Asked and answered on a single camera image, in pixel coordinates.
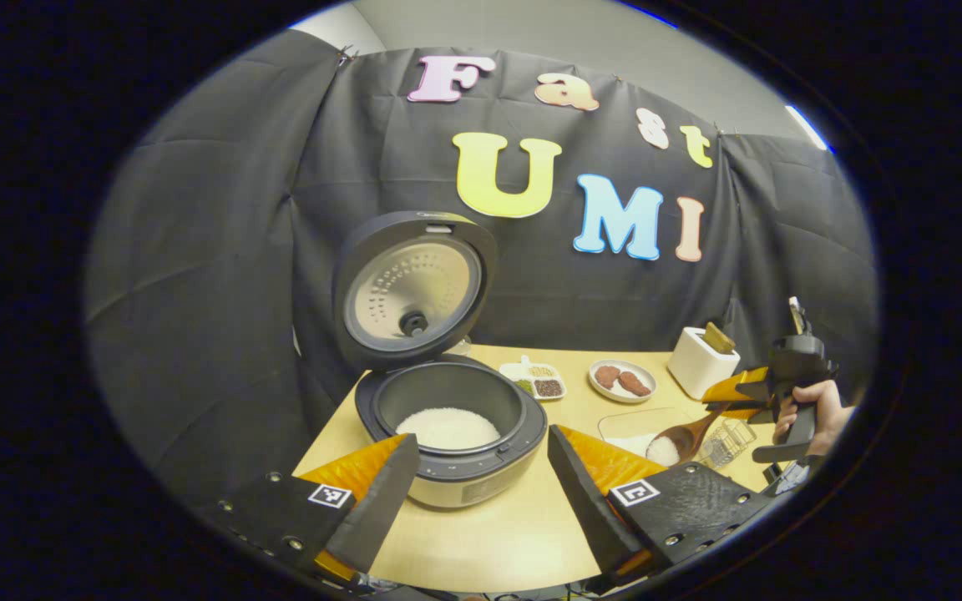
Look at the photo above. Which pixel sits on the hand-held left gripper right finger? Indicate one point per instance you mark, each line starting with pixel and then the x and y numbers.
pixel 588 513

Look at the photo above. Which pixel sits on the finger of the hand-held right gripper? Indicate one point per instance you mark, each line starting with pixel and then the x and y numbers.
pixel 736 411
pixel 748 382

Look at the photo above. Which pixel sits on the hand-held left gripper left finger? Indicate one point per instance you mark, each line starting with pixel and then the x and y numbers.
pixel 381 517

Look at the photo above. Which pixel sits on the clear chopstick holder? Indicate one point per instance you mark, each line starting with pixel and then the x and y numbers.
pixel 727 444

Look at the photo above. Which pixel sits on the brown wooden spoon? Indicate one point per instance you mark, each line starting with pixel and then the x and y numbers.
pixel 686 434

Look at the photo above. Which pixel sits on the clear rice tray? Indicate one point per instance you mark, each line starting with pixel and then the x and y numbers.
pixel 619 426

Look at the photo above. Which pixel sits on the white rice layer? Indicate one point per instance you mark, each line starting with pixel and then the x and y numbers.
pixel 448 430

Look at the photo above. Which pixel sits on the grey rice cooker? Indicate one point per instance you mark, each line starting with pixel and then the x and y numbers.
pixel 414 284

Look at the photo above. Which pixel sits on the white square container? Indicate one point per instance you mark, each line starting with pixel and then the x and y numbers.
pixel 694 367

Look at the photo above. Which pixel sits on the white round plate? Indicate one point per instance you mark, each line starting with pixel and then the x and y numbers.
pixel 644 371

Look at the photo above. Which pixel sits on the brown meat piece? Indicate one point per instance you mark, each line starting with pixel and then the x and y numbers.
pixel 608 376
pixel 635 385

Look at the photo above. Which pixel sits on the white divided bean dish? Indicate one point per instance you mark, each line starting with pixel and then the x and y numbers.
pixel 546 386

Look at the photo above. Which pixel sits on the narrow ceiling light panel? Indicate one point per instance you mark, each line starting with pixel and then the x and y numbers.
pixel 807 127

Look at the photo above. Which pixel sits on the black backdrop cloth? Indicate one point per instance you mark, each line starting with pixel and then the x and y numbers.
pixel 214 250

